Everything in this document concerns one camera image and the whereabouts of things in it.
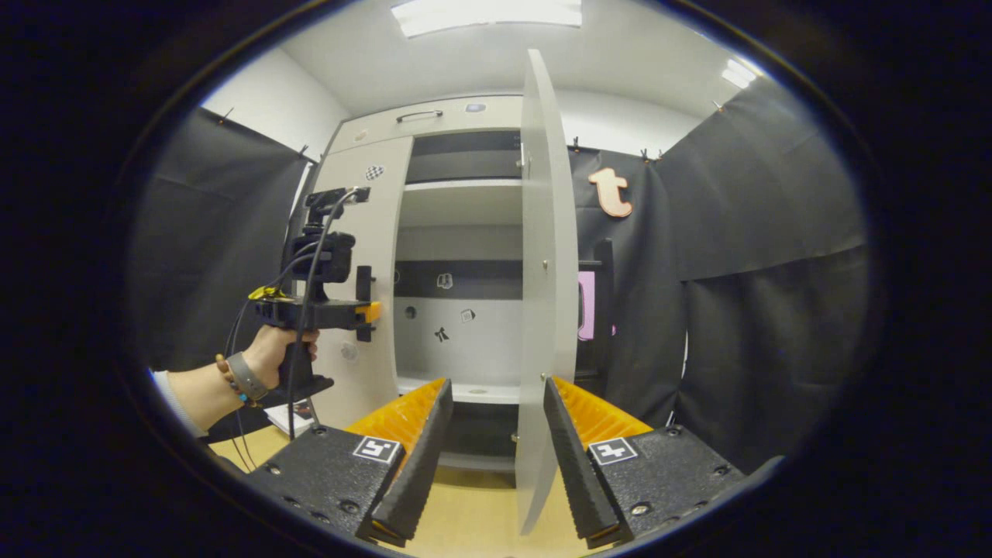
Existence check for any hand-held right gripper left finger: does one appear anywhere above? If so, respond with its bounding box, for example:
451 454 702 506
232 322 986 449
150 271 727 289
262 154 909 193
248 377 455 549

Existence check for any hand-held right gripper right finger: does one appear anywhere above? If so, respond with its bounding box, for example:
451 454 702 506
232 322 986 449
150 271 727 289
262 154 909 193
542 376 784 549

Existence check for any grey cabinet door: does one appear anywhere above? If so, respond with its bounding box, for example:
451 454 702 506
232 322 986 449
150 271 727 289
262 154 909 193
310 136 415 431
514 48 580 536

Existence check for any grey double-door shoe cabinet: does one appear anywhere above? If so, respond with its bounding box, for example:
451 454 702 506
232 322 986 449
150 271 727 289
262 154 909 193
298 48 617 536

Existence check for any white cabinet shelf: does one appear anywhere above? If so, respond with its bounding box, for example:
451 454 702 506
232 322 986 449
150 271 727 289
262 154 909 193
395 377 520 405
399 179 522 227

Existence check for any grey cabinet drawer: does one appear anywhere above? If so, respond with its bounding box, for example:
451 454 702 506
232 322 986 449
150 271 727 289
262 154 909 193
329 95 524 154

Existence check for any grey wristband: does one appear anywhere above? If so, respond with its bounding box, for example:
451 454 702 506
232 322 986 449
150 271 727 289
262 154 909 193
227 351 270 402

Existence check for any white printed booklet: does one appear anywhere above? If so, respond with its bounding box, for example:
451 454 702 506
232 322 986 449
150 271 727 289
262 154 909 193
263 401 319 436

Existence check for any black backdrop cloth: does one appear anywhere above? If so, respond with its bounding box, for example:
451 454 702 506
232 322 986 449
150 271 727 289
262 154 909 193
128 77 873 474

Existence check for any small ceiling light panel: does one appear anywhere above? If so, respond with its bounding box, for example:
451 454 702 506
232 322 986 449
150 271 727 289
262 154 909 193
721 58 759 90

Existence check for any beaded bracelet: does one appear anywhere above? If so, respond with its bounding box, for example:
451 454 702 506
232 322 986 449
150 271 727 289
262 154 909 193
215 354 260 409

